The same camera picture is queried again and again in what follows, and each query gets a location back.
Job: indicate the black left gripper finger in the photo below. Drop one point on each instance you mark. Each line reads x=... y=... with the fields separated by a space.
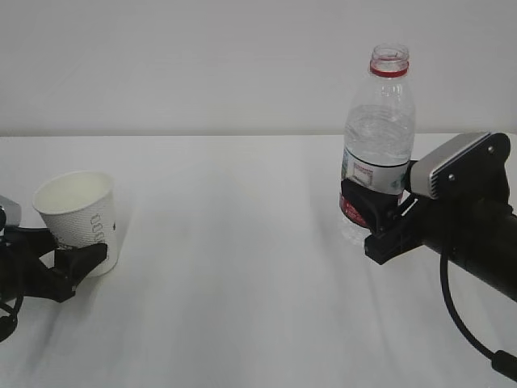
x=71 y=266
x=39 y=241

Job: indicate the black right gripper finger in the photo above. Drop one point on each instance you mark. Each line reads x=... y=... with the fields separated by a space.
x=383 y=248
x=375 y=211

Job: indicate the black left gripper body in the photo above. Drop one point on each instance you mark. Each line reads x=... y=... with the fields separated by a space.
x=22 y=274

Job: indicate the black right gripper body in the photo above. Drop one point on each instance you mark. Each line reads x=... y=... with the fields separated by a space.
x=473 y=224

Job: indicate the white paper cup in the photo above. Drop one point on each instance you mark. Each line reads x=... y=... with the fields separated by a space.
x=78 y=209

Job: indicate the Nongfu Spring water bottle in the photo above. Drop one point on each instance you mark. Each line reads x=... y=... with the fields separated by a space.
x=378 y=137

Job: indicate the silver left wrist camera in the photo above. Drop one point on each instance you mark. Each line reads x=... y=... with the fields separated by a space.
x=10 y=213

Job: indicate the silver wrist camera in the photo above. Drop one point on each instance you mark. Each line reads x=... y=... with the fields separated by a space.
x=10 y=213
x=422 y=178

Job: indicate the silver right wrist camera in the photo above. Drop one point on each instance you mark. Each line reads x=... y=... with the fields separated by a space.
x=422 y=178

